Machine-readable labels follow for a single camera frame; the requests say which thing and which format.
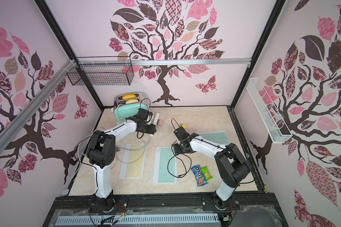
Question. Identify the pink USB charger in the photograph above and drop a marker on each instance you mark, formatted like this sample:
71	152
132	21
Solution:
160	122

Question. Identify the mint green toaster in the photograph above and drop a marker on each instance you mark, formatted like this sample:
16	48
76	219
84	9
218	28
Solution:
128	104

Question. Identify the aluminium rail back wall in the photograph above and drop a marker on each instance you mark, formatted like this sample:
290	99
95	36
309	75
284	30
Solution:
174	62

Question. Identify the blue candy bag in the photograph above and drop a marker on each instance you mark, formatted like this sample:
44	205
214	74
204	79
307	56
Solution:
199	176

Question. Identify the white slotted cable duct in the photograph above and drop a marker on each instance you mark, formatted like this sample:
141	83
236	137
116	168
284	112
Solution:
109	220

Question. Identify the green snack packet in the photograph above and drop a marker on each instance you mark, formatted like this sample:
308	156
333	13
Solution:
206	173

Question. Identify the yellow wireless keyboard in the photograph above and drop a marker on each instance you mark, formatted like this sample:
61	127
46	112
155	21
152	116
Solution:
133	162

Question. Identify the black wire basket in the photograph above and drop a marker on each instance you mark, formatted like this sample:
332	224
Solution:
102	73

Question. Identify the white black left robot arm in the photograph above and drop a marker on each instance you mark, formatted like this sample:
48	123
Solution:
102	151

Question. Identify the white power strip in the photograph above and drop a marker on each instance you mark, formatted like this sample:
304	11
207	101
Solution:
153	124

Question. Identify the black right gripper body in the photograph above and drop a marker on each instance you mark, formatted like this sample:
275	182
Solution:
180	135

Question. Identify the white wire shelf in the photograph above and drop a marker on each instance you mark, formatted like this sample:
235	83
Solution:
263	97

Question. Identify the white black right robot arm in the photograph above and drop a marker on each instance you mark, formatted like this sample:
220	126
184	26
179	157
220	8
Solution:
231	163

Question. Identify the aluminium rail left wall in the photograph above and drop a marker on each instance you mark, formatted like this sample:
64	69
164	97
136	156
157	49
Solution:
23	117

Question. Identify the green wireless keyboard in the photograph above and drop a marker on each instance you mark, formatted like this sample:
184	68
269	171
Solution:
219	137
165	166

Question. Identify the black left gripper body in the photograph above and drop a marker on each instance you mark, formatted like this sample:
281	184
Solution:
147	128

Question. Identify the aluminium rail wall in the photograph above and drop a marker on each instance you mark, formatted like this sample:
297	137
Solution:
174	62
23	117

